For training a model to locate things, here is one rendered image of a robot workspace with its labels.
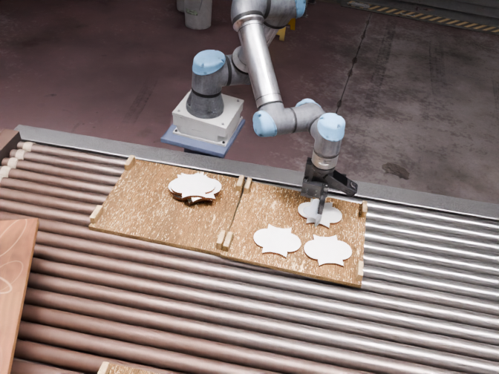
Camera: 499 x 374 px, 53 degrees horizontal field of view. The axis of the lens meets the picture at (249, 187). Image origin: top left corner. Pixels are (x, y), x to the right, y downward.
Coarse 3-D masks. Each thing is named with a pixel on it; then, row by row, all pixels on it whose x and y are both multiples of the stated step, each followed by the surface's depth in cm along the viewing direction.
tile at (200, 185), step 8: (184, 176) 162; (192, 176) 162; (200, 176) 163; (176, 184) 159; (184, 184) 159; (192, 184) 159; (200, 184) 160; (208, 184) 160; (176, 192) 156; (184, 192) 156; (192, 192) 156; (200, 192) 157; (208, 192) 157
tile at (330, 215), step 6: (300, 204) 162; (306, 204) 162; (318, 204) 162; (324, 204) 162; (330, 204) 163; (300, 210) 159; (324, 210) 160; (330, 210) 160; (336, 210) 161; (300, 216) 158; (306, 216) 157; (324, 216) 158; (330, 216) 158; (336, 216) 158; (312, 222) 156; (324, 222) 156; (330, 222) 156; (336, 222) 156
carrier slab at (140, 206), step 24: (144, 168) 171; (168, 168) 172; (120, 192) 161; (144, 192) 162; (168, 192) 163; (240, 192) 165; (120, 216) 153; (144, 216) 153; (168, 216) 154; (192, 216) 155; (216, 216) 156; (144, 240) 148; (168, 240) 146; (192, 240) 147; (216, 240) 148
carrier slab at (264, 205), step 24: (264, 192) 166; (288, 192) 167; (240, 216) 157; (264, 216) 157; (288, 216) 158; (360, 216) 161; (240, 240) 149; (360, 240) 152; (264, 264) 143; (288, 264) 143; (312, 264) 144
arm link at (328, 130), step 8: (320, 120) 137; (328, 120) 136; (336, 120) 136; (344, 120) 137; (312, 128) 141; (320, 128) 137; (328, 128) 135; (336, 128) 135; (344, 128) 137; (312, 136) 143; (320, 136) 138; (328, 136) 136; (336, 136) 136; (320, 144) 139; (328, 144) 138; (336, 144) 138; (320, 152) 141; (328, 152) 140; (336, 152) 141
